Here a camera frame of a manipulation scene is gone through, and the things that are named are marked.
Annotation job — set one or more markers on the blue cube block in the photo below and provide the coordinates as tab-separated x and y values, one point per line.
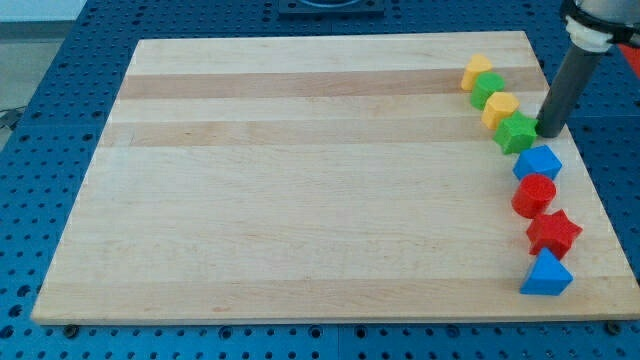
538	160

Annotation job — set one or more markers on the light wooden board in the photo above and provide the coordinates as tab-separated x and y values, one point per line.
329	179

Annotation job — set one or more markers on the green cylinder block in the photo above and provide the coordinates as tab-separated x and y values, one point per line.
486	84

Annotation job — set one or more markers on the yellow heart block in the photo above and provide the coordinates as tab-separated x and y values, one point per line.
477	65

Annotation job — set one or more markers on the yellow hexagon block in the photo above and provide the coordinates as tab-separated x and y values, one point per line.
497	107

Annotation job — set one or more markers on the green star block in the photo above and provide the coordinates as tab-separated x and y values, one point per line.
516	133

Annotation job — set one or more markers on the red cylinder block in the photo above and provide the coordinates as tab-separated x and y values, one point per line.
533	195

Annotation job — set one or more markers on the red star block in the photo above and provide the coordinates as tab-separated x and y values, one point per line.
556	232

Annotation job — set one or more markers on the blue triangle block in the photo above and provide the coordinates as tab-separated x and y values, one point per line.
546	276

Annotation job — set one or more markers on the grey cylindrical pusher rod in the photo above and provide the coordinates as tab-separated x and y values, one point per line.
574	74

